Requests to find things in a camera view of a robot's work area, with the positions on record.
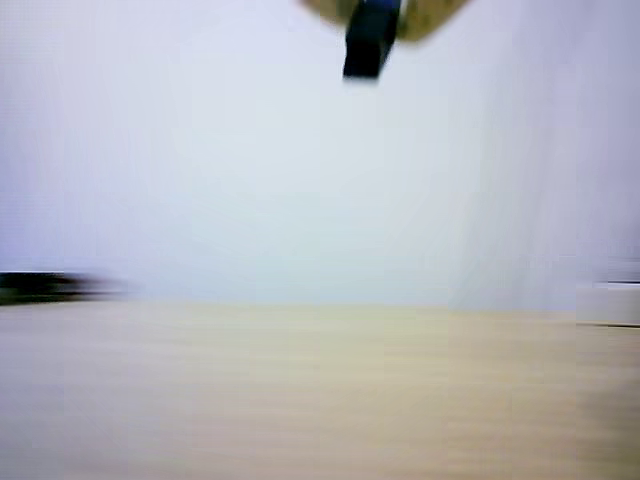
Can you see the dark blue peg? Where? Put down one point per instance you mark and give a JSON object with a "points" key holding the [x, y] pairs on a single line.
{"points": [[367, 42]]}

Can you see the white crate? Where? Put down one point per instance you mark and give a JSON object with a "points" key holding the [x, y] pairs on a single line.
{"points": [[607, 305]]}

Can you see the black flat object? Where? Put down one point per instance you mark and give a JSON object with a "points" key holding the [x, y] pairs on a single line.
{"points": [[45, 287]]}

